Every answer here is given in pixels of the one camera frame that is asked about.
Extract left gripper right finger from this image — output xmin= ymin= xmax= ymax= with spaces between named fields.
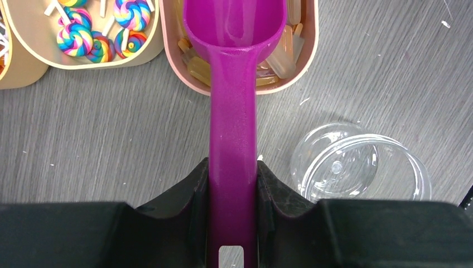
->
xmin=257 ymin=161 xmax=472 ymax=267

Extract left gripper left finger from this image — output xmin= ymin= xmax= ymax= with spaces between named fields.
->
xmin=1 ymin=159 xmax=208 ymax=267

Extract magenta plastic scoop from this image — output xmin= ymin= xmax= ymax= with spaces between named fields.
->
xmin=183 ymin=0 xmax=287 ymax=267

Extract pink tray popsicle candies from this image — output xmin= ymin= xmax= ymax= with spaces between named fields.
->
xmin=158 ymin=1 xmax=320 ymax=96

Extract clear round plastic jar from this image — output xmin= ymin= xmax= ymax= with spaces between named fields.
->
xmin=290 ymin=122 xmax=432 ymax=203

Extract beige tray swirl lollipops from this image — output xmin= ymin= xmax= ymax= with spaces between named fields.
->
xmin=1 ymin=1 xmax=163 ymax=70

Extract orange tray with lollipops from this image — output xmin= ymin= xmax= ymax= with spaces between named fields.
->
xmin=1 ymin=4 xmax=49 ymax=90

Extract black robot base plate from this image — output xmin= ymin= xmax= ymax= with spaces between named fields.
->
xmin=458 ymin=186 xmax=473 ymax=209

